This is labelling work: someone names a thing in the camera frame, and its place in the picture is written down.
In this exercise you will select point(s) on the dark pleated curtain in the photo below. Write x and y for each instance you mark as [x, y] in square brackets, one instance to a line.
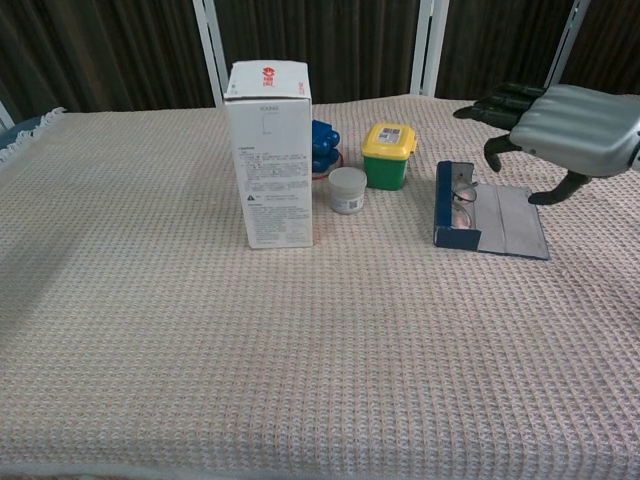
[115, 50]

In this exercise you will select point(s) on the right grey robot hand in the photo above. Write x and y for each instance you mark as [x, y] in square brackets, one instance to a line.
[575, 130]

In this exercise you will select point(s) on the small white round jar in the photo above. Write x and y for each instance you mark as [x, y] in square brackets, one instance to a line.
[347, 192]

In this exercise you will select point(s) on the green bin with yellow lid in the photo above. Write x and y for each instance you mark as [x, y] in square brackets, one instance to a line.
[387, 160]

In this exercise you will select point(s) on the blue plastic toy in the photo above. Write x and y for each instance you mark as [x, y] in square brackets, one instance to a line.
[323, 137]

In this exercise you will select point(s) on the beige waffle weave blanket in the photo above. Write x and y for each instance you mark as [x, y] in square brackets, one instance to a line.
[250, 350]

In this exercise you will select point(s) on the thin metal frame eyeglasses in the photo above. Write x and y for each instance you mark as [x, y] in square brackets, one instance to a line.
[462, 216]

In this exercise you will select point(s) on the white metal frame post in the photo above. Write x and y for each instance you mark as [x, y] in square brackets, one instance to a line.
[4, 116]
[427, 45]
[567, 45]
[210, 45]

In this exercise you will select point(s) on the blue glasses case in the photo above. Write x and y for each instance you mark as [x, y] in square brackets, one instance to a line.
[510, 220]

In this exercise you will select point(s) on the tall white cardboard box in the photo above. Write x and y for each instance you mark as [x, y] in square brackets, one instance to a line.
[275, 175]

